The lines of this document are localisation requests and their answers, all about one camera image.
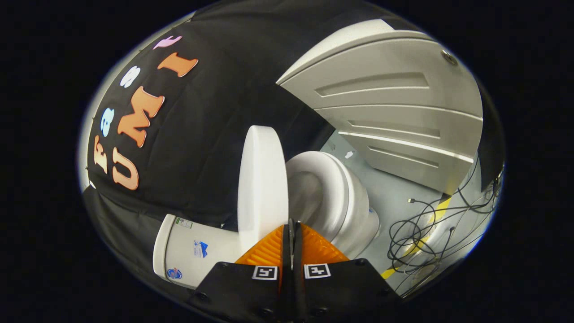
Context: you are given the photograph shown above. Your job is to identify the tangled black cables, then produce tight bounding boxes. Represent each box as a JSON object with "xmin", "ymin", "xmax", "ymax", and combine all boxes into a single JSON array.
[{"xmin": 387, "ymin": 153, "xmax": 503, "ymax": 297}]

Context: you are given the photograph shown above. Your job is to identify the yellow floor tape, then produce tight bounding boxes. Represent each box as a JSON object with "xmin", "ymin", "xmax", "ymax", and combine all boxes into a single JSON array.
[{"xmin": 380, "ymin": 196, "xmax": 452, "ymax": 279}]

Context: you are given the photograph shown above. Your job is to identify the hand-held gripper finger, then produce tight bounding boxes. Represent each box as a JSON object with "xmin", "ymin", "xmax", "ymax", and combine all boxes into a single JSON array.
[
  {"xmin": 186, "ymin": 220, "xmax": 294, "ymax": 323},
  {"xmin": 294, "ymin": 220, "xmax": 402, "ymax": 323}
]

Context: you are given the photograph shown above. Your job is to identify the black backdrop cloth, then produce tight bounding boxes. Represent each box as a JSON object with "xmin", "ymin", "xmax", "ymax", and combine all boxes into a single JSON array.
[{"xmin": 81, "ymin": 0, "xmax": 505, "ymax": 288}]

